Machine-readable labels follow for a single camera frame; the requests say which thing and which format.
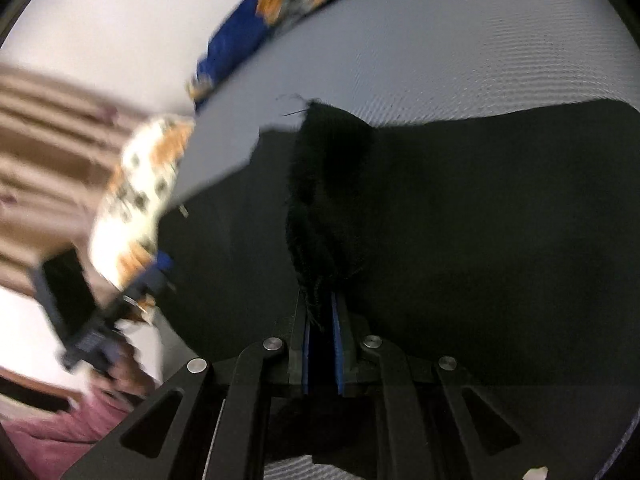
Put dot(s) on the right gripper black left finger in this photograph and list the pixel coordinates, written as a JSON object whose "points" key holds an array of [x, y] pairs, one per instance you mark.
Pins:
{"points": [[225, 420]]}

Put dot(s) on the white floral pillow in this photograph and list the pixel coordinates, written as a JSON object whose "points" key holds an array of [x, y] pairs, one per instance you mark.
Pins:
{"points": [[123, 240]]}

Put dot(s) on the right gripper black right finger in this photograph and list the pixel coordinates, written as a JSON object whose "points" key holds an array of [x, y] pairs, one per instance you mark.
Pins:
{"points": [[448, 410]]}

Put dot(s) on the beige striped curtain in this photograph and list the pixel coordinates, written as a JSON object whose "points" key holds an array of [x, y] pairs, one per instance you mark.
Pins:
{"points": [[59, 147]]}

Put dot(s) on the black denim pants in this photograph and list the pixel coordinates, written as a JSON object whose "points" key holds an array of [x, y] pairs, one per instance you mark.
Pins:
{"points": [[519, 229]]}

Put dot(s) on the blue floral plush blanket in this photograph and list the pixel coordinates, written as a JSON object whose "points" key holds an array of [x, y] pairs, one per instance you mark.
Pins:
{"points": [[248, 26]]}

